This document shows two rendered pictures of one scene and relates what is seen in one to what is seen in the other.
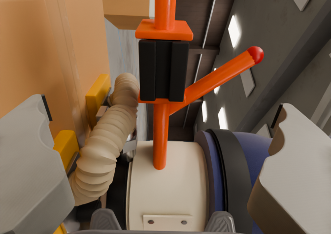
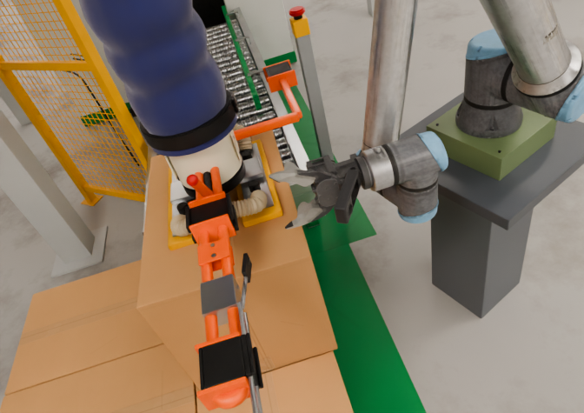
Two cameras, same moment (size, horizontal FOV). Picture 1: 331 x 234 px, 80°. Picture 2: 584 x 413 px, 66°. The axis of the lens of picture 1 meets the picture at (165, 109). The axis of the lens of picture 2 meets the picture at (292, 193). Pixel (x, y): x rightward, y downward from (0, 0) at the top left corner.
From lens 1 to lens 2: 0.89 m
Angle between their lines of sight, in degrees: 68
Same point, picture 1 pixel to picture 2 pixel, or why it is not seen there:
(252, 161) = (196, 122)
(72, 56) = not seen: hidden behind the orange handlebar
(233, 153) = (199, 136)
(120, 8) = not seen: outside the picture
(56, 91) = (242, 243)
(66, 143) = (253, 219)
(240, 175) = (212, 129)
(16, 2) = (256, 270)
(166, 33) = (231, 224)
